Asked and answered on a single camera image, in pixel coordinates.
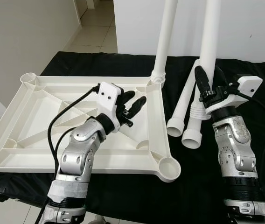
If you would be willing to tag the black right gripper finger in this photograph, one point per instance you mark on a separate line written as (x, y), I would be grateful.
(202, 81)
(220, 78)

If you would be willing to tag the black table cloth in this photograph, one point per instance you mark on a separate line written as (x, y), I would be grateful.
(258, 154)

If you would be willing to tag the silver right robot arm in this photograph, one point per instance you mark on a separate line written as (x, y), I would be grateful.
(235, 144)

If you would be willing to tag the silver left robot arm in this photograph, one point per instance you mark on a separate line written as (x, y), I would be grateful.
(76, 158)

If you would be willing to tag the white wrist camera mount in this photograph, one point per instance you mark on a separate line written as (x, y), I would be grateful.
(109, 95)
(249, 86)

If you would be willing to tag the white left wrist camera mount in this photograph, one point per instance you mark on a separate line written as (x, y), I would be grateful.
(109, 95)

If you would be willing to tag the white plastic table leg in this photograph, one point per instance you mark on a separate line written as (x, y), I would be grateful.
(165, 37)
(181, 109)
(191, 135)
(209, 37)

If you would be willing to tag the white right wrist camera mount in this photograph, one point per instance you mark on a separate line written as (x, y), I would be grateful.
(249, 86)

